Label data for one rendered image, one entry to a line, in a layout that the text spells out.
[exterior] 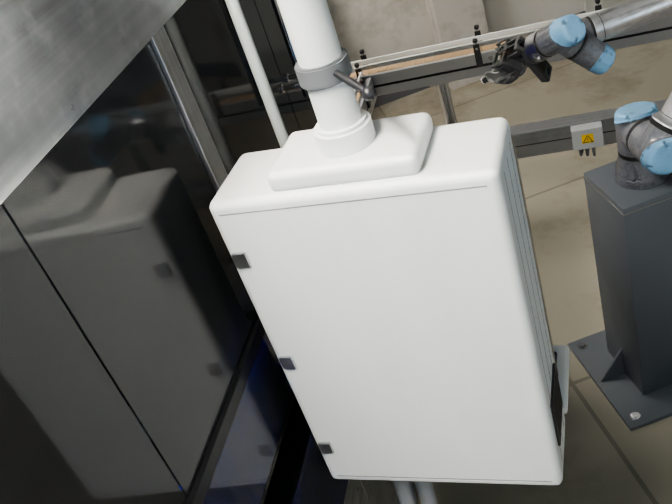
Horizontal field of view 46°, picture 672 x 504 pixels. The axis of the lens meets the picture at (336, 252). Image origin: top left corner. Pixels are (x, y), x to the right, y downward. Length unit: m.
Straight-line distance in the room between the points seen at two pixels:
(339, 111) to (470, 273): 0.34
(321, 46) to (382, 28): 3.91
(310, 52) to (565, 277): 2.37
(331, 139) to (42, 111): 0.43
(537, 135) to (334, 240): 2.14
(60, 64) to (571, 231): 2.83
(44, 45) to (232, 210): 0.40
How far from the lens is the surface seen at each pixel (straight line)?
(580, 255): 3.53
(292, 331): 1.49
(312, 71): 1.22
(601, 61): 2.12
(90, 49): 1.25
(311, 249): 1.34
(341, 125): 1.26
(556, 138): 3.38
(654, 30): 3.20
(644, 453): 2.77
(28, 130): 1.10
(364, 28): 5.09
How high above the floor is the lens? 2.16
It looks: 33 degrees down
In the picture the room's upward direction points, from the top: 20 degrees counter-clockwise
